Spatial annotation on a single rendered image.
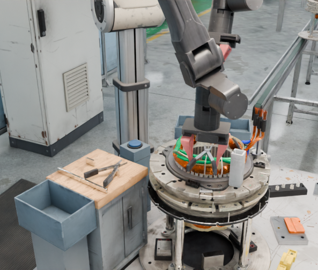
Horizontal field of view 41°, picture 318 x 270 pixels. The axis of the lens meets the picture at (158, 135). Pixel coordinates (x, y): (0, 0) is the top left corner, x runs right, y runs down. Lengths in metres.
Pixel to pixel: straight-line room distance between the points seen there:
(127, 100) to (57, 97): 1.95
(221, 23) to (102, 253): 0.65
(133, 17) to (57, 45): 1.99
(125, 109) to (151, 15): 0.33
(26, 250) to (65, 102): 1.35
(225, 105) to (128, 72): 0.68
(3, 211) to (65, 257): 1.87
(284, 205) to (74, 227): 0.81
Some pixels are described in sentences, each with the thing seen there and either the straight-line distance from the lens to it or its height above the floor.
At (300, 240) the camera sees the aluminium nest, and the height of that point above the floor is 0.80.
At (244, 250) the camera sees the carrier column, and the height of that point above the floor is 0.87.
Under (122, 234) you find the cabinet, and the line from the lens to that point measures 1.21.
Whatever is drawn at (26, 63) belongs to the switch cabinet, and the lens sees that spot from 3.28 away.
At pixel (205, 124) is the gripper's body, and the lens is 0.92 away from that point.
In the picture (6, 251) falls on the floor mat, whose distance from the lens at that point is 2.63.
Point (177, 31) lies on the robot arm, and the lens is 0.84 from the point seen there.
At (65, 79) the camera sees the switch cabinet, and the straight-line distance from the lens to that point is 3.42.
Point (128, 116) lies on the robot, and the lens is 1.50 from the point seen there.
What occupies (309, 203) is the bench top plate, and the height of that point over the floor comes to 0.78.
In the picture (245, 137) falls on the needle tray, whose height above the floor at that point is 1.05.
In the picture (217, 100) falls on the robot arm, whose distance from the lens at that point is 0.85.
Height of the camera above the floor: 1.66
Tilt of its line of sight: 26 degrees down
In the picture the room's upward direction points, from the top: straight up
